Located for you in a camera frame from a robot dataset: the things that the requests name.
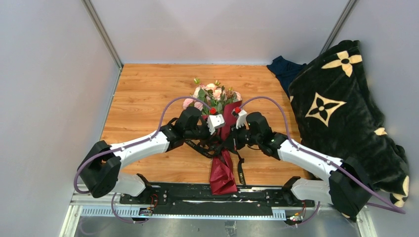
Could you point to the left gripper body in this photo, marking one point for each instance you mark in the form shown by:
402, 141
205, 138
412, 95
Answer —
204, 136

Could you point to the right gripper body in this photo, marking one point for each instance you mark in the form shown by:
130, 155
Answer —
241, 137

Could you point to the dark red wrapping paper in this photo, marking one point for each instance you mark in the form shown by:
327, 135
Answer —
222, 179

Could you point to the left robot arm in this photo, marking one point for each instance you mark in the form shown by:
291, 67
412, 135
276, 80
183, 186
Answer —
101, 169

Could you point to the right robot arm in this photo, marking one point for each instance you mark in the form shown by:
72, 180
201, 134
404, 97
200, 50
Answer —
320, 170

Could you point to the black blanket with cream flowers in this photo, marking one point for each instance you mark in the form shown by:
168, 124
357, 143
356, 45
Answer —
337, 116

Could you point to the dark blue cloth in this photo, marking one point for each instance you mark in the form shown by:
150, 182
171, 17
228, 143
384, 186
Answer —
285, 71

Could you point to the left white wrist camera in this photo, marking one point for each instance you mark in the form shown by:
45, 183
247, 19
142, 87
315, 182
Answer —
215, 122

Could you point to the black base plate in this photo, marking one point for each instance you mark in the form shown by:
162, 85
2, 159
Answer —
196, 199

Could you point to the aluminium rail frame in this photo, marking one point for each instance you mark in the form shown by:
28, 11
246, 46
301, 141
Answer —
106, 217

